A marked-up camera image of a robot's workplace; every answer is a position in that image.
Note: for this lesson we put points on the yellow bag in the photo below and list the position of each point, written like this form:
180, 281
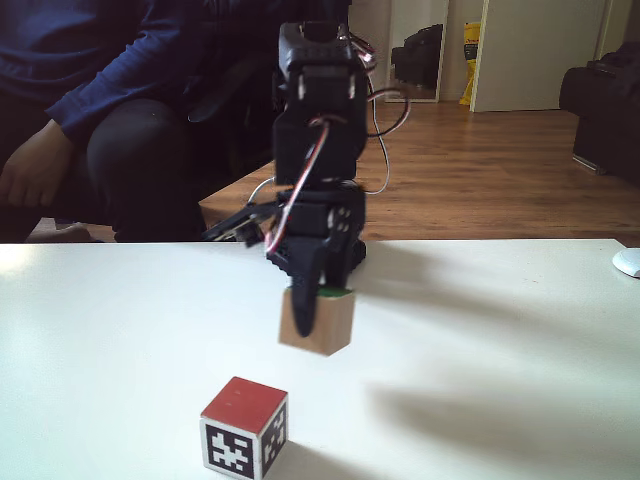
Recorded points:
470, 50

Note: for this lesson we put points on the standing mirror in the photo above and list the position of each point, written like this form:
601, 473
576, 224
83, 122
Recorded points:
417, 60

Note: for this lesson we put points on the white door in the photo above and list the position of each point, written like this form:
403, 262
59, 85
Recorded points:
540, 50

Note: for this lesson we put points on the marker cube red top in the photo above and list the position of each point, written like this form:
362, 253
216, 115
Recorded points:
245, 405

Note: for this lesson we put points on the person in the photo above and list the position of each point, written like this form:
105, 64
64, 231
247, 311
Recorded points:
140, 165

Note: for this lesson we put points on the wooden cube green top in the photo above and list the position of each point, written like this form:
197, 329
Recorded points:
332, 325

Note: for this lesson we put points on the camera circuit board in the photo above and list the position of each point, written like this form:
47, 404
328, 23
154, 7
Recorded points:
235, 225

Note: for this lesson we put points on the black sofa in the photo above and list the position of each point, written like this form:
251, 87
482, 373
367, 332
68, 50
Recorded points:
610, 125

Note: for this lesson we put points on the white computer mouse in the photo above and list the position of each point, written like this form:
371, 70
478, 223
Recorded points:
629, 262

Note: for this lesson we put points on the person's right hand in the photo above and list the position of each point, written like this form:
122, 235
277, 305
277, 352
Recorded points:
35, 170

